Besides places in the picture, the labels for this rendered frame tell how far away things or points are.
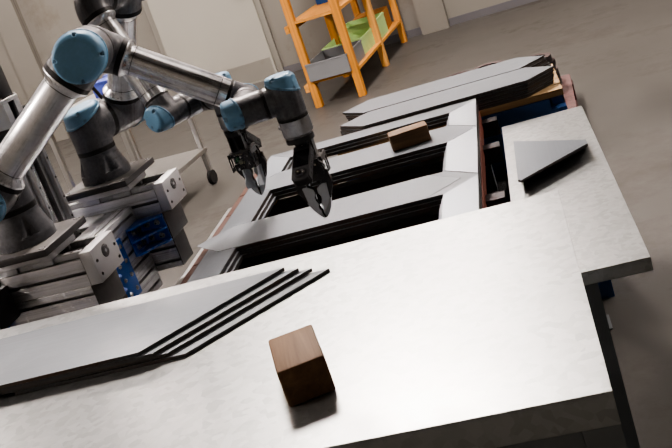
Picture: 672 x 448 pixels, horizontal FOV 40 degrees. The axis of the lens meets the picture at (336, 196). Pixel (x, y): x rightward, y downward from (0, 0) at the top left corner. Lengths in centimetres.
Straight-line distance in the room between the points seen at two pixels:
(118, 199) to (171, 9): 804
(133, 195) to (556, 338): 190
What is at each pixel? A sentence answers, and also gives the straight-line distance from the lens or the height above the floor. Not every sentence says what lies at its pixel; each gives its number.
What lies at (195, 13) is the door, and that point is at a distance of 1069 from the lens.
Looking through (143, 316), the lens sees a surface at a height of 107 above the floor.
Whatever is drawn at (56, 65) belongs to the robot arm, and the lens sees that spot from 214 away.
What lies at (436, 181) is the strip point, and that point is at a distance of 239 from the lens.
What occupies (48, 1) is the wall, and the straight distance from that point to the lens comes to 1145.
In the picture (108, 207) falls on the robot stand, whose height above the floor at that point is 96.
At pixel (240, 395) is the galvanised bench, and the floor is 105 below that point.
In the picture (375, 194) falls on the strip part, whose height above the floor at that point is 85.
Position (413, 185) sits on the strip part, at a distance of 241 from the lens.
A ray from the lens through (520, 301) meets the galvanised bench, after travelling 119.
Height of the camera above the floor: 158
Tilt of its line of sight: 17 degrees down
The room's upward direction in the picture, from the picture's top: 19 degrees counter-clockwise
